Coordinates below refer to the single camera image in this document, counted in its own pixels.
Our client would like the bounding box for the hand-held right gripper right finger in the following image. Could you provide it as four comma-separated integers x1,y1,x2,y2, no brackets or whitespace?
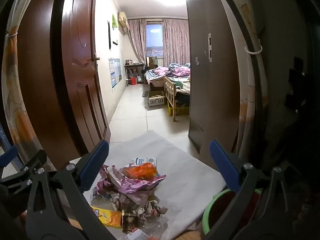
209,139,300,240

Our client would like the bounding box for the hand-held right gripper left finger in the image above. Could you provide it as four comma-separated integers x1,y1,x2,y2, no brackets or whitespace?
26,139,118,240

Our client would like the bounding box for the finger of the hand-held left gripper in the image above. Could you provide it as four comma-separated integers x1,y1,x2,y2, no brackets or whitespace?
0,145,19,168
0,149,48,188

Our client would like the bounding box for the purple wrapper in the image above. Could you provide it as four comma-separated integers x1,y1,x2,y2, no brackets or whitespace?
91,165,118,201

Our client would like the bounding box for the red bin with green rim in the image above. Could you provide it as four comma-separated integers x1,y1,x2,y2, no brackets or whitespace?
202,188,265,236

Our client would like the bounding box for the orange plastic bag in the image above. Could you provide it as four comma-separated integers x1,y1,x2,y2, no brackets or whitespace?
121,162,159,180

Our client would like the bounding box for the pink foil wrapper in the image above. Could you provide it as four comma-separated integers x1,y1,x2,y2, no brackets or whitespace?
106,165,167,205

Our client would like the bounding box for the white blue milk carton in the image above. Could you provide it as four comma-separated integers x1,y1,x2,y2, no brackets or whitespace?
130,157,157,167

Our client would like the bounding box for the yellow snack box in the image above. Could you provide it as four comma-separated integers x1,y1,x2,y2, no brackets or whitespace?
90,206,123,229

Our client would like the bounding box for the newspaper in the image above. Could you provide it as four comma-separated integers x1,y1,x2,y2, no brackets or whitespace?
110,192,168,217

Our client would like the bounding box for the small dark box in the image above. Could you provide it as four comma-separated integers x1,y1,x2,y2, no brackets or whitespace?
122,211,140,233

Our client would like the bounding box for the red white packet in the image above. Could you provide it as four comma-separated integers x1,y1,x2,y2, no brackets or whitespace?
126,230,155,240

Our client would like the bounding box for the clear plastic wrapper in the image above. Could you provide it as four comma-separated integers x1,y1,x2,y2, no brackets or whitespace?
140,215,171,233

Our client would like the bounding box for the white tablecloth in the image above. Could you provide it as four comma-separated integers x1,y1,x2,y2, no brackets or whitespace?
67,130,227,240

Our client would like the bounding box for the printed door curtain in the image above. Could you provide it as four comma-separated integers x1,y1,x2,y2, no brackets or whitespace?
1,0,57,170
217,0,265,155

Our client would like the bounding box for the yellow plastic crate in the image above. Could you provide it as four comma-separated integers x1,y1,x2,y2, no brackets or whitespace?
167,101,190,117

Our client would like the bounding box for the cardboard box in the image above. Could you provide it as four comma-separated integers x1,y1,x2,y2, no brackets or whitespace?
147,90,167,108

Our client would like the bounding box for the brown wooden door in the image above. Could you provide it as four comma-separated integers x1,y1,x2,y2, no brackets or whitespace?
17,0,112,170

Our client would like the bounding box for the pink blanket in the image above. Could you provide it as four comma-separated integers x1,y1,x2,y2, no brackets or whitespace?
153,63,191,78

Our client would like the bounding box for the dark desk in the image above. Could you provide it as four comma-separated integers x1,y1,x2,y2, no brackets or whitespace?
124,62,145,85

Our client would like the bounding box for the bed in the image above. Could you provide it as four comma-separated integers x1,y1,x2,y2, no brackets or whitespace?
145,62,191,105

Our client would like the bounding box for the pink patterned curtain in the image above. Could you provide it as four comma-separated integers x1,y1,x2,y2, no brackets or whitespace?
127,19,147,64
162,19,190,65

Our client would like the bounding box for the window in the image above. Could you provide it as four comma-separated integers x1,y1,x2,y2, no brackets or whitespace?
146,22,164,59

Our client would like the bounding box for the wall poster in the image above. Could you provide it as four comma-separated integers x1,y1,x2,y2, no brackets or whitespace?
108,58,122,88

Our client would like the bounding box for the wall air conditioner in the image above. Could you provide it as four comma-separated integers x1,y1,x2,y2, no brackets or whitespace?
117,11,129,35

